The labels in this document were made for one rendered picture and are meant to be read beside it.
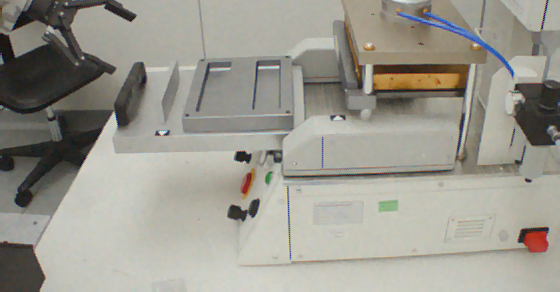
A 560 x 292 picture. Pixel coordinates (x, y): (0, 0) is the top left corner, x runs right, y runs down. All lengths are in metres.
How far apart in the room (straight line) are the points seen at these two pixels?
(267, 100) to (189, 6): 1.56
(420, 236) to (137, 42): 1.88
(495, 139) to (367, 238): 0.25
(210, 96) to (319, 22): 1.50
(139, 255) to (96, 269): 0.08
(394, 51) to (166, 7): 1.78
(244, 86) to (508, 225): 0.48
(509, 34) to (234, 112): 0.43
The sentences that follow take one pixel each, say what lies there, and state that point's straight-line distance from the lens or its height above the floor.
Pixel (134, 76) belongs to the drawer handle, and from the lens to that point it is 0.95.
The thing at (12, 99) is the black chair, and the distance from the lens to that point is 2.22.
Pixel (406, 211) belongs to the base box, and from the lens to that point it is 0.86.
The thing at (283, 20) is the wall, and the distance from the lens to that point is 2.38.
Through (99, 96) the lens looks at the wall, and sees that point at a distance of 2.75.
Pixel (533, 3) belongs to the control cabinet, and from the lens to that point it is 0.75.
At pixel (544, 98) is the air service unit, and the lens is 0.70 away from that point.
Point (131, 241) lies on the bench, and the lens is 1.01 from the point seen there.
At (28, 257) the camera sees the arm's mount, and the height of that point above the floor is 0.82.
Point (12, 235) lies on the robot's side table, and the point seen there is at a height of 0.75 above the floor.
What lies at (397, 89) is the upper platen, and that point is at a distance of 0.82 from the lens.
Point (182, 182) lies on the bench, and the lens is 1.11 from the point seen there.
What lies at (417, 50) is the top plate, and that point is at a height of 1.11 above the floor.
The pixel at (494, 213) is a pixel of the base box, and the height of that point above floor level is 0.85.
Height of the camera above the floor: 1.42
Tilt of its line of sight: 34 degrees down
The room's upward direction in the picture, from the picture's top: 2 degrees counter-clockwise
